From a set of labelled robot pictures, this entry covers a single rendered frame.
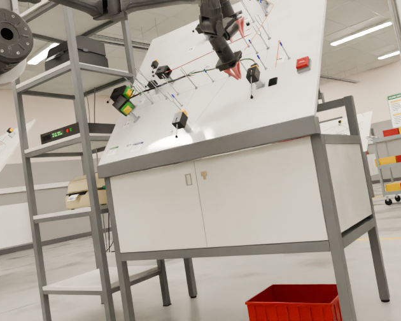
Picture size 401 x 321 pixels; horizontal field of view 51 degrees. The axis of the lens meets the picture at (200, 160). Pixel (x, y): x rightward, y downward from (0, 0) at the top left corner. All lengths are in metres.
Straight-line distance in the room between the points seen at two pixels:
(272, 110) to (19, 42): 0.98
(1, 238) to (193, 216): 2.89
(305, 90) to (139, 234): 1.06
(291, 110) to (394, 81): 11.63
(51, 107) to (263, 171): 8.54
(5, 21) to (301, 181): 1.13
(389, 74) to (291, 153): 11.72
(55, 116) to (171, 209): 8.14
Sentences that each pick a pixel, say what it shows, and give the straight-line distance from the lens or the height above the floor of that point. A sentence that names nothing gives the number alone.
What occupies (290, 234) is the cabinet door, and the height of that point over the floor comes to 0.44.
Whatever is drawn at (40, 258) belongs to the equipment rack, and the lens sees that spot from 2.76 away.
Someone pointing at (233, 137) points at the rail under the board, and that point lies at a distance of 1.76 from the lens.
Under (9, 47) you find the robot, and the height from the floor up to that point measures 1.10.
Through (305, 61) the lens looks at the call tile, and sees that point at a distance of 1.82.
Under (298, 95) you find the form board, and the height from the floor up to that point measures 0.97.
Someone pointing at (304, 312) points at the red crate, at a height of 0.10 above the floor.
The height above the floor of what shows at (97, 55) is 1.55.
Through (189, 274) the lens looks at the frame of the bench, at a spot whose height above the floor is 0.15.
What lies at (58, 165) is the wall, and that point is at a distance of 9.79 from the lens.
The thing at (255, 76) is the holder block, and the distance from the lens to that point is 1.82.
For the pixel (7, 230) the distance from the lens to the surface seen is 4.58.
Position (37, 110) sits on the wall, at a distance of 9.87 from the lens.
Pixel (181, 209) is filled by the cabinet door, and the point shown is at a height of 0.59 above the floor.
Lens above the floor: 0.67
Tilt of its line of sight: 4 degrees up
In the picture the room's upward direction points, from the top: 9 degrees counter-clockwise
